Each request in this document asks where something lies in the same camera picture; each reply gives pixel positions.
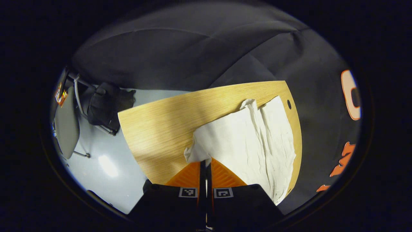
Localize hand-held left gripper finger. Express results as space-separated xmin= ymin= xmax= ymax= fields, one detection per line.
xmin=207 ymin=158 xmax=284 ymax=231
xmin=128 ymin=161 xmax=206 ymax=231

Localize black bag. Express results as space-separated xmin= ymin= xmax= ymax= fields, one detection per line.
xmin=88 ymin=82 xmax=136 ymax=131

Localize grey chair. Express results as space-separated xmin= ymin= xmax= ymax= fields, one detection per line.
xmin=51 ymin=97 xmax=91 ymax=160

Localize orange printed object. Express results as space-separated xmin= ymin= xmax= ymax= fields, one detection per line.
xmin=55 ymin=82 xmax=69 ymax=107

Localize white jeans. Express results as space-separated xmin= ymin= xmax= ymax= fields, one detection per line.
xmin=184 ymin=96 xmax=296 ymax=206

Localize black backdrop cloth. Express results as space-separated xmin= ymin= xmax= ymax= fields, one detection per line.
xmin=69 ymin=3 xmax=362 ymax=215

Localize metal chair frame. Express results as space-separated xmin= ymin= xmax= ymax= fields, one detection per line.
xmin=66 ymin=72 xmax=118 ymax=136

